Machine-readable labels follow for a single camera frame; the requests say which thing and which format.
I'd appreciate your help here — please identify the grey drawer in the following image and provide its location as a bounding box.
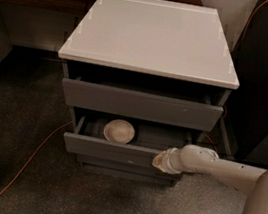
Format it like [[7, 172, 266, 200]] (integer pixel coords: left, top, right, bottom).
[[64, 115, 192, 168], [76, 155, 182, 187], [62, 78, 223, 132]]

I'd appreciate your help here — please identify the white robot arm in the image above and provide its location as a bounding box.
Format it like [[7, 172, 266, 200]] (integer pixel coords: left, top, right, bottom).
[[152, 144, 268, 214]]

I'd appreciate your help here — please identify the grey top drawer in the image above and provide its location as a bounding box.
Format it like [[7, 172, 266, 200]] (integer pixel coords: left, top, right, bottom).
[[62, 78, 223, 132]]

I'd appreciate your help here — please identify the grey bottom drawer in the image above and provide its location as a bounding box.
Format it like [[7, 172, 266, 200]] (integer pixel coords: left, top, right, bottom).
[[76, 155, 182, 187]]

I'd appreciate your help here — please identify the grey drawer cabinet white top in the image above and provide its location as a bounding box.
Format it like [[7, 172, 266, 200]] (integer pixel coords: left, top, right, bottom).
[[40, 0, 252, 195]]

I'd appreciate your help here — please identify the white ceramic bowl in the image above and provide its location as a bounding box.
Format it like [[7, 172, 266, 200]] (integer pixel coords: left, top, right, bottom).
[[103, 119, 135, 144]]

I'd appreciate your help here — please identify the dark cabinet on right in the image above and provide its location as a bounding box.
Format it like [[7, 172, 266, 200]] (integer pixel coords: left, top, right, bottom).
[[227, 0, 268, 166]]

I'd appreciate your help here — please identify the orange power cable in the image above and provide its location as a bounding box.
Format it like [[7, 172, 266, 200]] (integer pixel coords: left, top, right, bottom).
[[0, 0, 268, 214]]

